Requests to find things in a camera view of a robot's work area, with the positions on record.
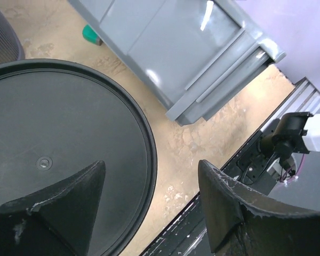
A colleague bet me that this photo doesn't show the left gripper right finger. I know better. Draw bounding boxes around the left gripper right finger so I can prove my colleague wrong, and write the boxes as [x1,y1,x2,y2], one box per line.
[198,160,320,255]

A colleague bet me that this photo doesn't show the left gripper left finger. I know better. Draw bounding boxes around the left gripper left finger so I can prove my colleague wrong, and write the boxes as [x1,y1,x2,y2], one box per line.
[0,161,106,255]

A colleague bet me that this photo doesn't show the large black round bucket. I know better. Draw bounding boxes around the large black round bucket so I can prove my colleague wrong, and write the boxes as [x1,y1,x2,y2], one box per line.
[0,59,157,255]

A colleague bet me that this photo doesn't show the grey rectangular plastic crate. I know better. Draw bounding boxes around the grey rectangular plastic crate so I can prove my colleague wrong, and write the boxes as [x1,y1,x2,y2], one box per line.
[70,1,285,126]

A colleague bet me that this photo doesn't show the dark grey mesh basket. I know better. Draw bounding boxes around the dark grey mesh basket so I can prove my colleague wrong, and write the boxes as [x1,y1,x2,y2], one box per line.
[0,11,25,64]

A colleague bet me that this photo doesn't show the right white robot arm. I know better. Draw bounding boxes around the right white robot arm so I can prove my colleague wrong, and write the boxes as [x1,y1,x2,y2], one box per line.
[259,112,320,161]

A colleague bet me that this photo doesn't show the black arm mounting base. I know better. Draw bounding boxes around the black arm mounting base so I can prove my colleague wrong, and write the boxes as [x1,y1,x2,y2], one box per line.
[140,117,294,256]

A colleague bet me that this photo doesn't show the small green block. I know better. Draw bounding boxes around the small green block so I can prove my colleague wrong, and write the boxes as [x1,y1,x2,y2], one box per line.
[82,25,102,46]

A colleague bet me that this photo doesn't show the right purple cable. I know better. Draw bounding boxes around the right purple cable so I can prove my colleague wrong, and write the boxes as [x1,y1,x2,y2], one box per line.
[279,154,307,185]

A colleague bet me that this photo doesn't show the aluminium table frame rail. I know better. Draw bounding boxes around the aluminium table frame rail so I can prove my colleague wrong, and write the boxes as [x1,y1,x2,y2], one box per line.
[275,77,320,118]

